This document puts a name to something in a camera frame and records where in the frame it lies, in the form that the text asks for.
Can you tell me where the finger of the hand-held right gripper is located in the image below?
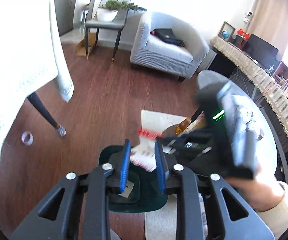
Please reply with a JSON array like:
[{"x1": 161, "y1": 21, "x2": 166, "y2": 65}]
[
  {"x1": 163, "y1": 127, "x2": 211, "y2": 144},
  {"x1": 157, "y1": 141, "x2": 210, "y2": 164}
]

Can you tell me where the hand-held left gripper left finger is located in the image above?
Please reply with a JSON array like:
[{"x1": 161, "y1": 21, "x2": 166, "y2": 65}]
[{"x1": 11, "y1": 139, "x2": 132, "y2": 240}]

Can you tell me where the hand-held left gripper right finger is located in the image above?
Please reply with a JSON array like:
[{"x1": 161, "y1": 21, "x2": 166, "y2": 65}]
[{"x1": 154, "y1": 141, "x2": 276, "y2": 240}]

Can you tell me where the dark green tray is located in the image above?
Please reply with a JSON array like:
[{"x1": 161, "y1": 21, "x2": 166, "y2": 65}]
[{"x1": 98, "y1": 145, "x2": 170, "y2": 213}]

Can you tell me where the red white snack packet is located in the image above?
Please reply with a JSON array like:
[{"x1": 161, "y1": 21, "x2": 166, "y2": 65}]
[{"x1": 130, "y1": 129, "x2": 165, "y2": 173}]

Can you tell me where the person's right forearm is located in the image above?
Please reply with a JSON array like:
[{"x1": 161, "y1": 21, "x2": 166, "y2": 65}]
[{"x1": 230, "y1": 175, "x2": 288, "y2": 239}]

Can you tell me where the amber glass bottle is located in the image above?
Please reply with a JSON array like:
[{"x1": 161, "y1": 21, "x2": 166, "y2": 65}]
[{"x1": 175, "y1": 117, "x2": 192, "y2": 134}]

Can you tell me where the crumpled white packaging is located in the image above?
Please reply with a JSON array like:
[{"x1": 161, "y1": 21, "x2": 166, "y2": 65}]
[{"x1": 234, "y1": 96, "x2": 266, "y2": 140}]

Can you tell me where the round grey marble table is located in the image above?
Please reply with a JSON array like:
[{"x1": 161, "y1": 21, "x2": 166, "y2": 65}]
[{"x1": 196, "y1": 70, "x2": 288, "y2": 189}]

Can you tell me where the beige floor rug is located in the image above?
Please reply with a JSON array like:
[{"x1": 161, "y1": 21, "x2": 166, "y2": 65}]
[{"x1": 141, "y1": 109, "x2": 206, "y2": 240}]

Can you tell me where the cabinet with fringed runner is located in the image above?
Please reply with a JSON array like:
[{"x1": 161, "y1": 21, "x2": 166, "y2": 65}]
[{"x1": 208, "y1": 36, "x2": 288, "y2": 162}]

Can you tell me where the striped table leg sock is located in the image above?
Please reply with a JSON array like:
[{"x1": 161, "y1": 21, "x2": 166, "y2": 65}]
[{"x1": 54, "y1": 124, "x2": 67, "y2": 137}]

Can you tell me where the light grey armchair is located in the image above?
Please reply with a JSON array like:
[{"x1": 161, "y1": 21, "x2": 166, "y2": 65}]
[{"x1": 130, "y1": 11, "x2": 210, "y2": 82}]

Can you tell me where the black monitor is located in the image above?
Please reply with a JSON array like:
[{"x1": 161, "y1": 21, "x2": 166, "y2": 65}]
[{"x1": 244, "y1": 33, "x2": 280, "y2": 67}]

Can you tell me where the dark dining table leg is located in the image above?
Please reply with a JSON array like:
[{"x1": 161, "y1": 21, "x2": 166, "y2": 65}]
[{"x1": 27, "y1": 92, "x2": 60, "y2": 130}]

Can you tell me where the roll of white tape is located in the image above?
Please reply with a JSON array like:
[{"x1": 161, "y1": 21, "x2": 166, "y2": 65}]
[{"x1": 21, "y1": 131, "x2": 34, "y2": 146}]

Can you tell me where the black handbag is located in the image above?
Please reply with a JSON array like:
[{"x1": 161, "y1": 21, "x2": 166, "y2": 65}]
[{"x1": 151, "y1": 28, "x2": 185, "y2": 48}]

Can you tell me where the flat cardboard box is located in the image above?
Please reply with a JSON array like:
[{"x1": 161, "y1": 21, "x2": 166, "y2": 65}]
[{"x1": 76, "y1": 26, "x2": 97, "y2": 57}]

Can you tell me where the beige curtain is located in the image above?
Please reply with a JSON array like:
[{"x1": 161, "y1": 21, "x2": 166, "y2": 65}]
[{"x1": 246, "y1": 0, "x2": 288, "y2": 46}]

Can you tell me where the grey dining chair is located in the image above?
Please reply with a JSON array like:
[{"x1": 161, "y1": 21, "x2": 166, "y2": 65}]
[{"x1": 84, "y1": 0, "x2": 132, "y2": 63}]

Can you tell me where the potted plant in white pot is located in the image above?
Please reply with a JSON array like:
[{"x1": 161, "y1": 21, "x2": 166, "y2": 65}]
[{"x1": 96, "y1": 0, "x2": 147, "y2": 22}]

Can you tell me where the pale patterned tablecloth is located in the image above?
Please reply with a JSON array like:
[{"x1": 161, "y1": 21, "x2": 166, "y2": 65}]
[{"x1": 0, "y1": 0, "x2": 75, "y2": 207}]

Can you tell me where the grey door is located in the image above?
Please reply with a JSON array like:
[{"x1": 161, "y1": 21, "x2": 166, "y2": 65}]
[{"x1": 52, "y1": 0, "x2": 100, "y2": 37}]

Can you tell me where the wooden picture frame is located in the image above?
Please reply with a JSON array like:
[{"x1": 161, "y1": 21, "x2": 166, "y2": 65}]
[{"x1": 218, "y1": 21, "x2": 236, "y2": 42}]

